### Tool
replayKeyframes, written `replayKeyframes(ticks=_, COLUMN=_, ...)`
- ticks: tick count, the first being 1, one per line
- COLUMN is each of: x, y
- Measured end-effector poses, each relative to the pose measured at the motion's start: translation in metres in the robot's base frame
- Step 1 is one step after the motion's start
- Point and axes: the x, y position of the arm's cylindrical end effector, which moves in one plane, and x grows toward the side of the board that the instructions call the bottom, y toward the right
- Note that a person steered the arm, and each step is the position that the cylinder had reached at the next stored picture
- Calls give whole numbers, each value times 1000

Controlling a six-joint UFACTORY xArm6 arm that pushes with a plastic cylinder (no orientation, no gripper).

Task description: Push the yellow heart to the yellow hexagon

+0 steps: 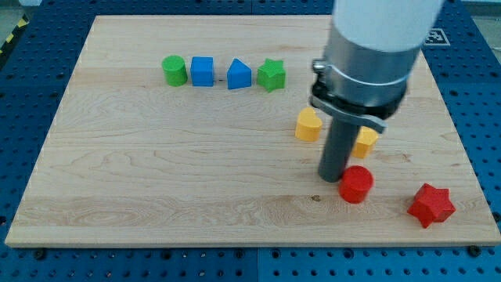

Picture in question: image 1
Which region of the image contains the green cylinder block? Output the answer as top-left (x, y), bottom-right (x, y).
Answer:
top-left (161, 55), bottom-right (188, 87)

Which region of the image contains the light wooden board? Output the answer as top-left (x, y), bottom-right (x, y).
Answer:
top-left (5, 16), bottom-right (500, 248)

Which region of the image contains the blue cube block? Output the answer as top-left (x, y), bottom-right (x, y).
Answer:
top-left (190, 56), bottom-right (214, 87)

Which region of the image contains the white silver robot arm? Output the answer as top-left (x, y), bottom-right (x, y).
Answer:
top-left (309, 0), bottom-right (444, 183)

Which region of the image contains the blue triangular prism block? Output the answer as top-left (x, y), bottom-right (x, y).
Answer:
top-left (227, 58), bottom-right (252, 89)

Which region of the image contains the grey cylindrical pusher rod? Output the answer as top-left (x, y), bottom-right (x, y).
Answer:
top-left (318, 119), bottom-right (360, 183)

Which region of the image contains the green star block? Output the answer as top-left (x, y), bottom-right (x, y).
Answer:
top-left (257, 58), bottom-right (287, 92)

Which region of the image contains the yellow hexagon block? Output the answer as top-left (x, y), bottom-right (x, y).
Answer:
top-left (351, 127), bottom-right (379, 158)

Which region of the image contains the red cylinder block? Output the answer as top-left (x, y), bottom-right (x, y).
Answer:
top-left (339, 165), bottom-right (374, 204)

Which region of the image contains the red star block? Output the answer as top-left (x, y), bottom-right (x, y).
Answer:
top-left (407, 183), bottom-right (456, 229)

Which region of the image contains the black white fiducial marker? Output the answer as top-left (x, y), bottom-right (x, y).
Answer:
top-left (424, 28), bottom-right (450, 46)

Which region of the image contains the yellow heart block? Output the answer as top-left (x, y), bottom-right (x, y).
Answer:
top-left (294, 107), bottom-right (323, 142)

